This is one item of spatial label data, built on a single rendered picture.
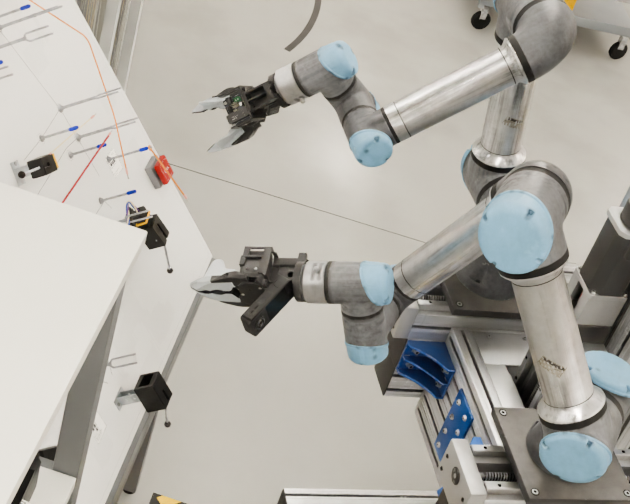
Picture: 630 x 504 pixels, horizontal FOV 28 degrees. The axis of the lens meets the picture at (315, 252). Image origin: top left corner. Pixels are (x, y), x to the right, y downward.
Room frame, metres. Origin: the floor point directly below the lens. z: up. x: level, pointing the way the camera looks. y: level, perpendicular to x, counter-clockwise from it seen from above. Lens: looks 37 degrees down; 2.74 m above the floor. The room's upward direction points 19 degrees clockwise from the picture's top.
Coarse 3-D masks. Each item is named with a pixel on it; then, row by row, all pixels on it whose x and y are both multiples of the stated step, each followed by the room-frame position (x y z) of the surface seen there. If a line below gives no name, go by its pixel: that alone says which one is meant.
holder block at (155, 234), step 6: (156, 216) 2.05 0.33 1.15; (150, 222) 2.03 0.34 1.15; (156, 222) 2.04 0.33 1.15; (162, 222) 2.06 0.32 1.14; (144, 228) 2.01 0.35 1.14; (150, 228) 2.01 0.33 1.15; (156, 228) 2.02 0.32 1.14; (162, 228) 2.04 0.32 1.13; (150, 234) 2.01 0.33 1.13; (156, 234) 2.02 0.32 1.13; (162, 234) 2.03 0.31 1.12; (168, 234) 2.05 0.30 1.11; (150, 240) 2.02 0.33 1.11; (162, 240) 2.02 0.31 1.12; (150, 246) 2.02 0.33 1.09; (156, 246) 2.02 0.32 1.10; (162, 246) 2.02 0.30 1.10
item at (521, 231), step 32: (512, 192) 1.67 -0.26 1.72; (544, 192) 1.68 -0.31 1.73; (480, 224) 1.63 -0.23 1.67; (512, 224) 1.62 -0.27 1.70; (544, 224) 1.61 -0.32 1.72; (512, 256) 1.60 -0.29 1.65; (544, 256) 1.60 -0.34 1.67; (544, 288) 1.62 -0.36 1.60; (544, 320) 1.61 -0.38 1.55; (544, 352) 1.61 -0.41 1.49; (576, 352) 1.62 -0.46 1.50; (544, 384) 1.61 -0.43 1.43; (576, 384) 1.60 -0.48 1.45; (544, 416) 1.59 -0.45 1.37; (576, 416) 1.58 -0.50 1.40; (608, 416) 1.62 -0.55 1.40; (544, 448) 1.56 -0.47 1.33; (576, 448) 1.55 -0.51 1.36; (608, 448) 1.57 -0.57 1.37; (576, 480) 1.56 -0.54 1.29
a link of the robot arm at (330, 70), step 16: (320, 48) 2.15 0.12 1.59; (336, 48) 2.13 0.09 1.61; (304, 64) 2.12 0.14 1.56; (320, 64) 2.11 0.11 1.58; (336, 64) 2.11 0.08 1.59; (352, 64) 2.13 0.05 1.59; (304, 80) 2.11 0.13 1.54; (320, 80) 2.11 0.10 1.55; (336, 80) 2.11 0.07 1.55; (352, 80) 2.14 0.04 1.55
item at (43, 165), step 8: (16, 160) 1.85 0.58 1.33; (32, 160) 1.82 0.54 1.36; (40, 160) 1.82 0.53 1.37; (48, 160) 1.84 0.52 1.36; (16, 168) 1.83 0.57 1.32; (24, 168) 1.83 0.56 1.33; (32, 168) 1.81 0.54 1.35; (40, 168) 1.81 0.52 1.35; (48, 168) 1.82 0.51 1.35; (56, 168) 1.85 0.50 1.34; (16, 176) 1.82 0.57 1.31; (24, 176) 1.77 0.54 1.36; (32, 176) 1.81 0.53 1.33; (40, 176) 1.81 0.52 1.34
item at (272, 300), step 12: (276, 288) 1.69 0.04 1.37; (288, 288) 1.70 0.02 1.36; (264, 300) 1.66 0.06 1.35; (276, 300) 1.68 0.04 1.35; (288, 300) 1.70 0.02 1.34; (252, 312) 1.64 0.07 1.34; (264, 312) 1.65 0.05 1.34; (276, 312) 1.68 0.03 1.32; (252, 324) 1.63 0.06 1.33; (264, 324) 1.65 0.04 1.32
